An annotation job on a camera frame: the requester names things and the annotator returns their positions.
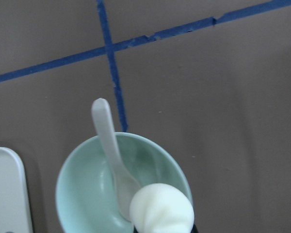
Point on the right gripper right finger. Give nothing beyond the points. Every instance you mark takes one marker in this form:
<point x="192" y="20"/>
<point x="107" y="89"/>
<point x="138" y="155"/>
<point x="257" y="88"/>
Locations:
<point x="194" y="229"/>

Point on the white plastic spoon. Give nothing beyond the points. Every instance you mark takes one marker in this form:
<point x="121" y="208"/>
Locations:
<point x="124" y="183"/>

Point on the green ceramic bowl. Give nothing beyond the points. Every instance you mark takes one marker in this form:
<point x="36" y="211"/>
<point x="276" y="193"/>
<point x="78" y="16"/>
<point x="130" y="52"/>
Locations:
<point x="85" y="195"/>

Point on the white plastic tray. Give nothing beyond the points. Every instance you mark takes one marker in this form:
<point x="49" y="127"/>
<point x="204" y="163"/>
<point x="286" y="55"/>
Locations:
<point x="15" y="215"/>

